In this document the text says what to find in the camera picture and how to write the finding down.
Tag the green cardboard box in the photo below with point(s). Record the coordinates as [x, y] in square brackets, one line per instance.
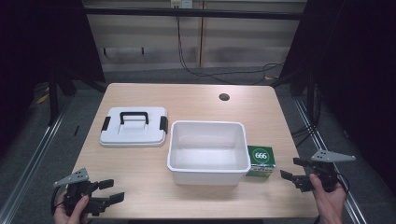
[261, 157]

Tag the person's right hand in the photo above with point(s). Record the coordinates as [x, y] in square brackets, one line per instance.
[330, 203]

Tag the dark curtain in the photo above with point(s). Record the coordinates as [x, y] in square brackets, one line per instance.
[37, 46]
[351, 77]

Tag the black horizontal metal bar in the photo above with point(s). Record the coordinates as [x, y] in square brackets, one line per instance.
[193, 13]

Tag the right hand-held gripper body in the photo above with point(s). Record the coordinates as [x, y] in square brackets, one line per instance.
[327, 174]

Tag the person's left hand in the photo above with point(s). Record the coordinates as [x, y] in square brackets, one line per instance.
[79, 213]

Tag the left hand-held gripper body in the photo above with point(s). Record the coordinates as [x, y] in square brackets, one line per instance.
[72, 189]

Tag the white wall socket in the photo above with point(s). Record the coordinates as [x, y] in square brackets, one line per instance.
[181, 3]

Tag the aluminium floor rail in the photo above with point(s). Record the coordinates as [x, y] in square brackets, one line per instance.
[314, 124]
[34, 158]

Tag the white plastic storage box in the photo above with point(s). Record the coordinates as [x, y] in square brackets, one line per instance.
[208, 152]

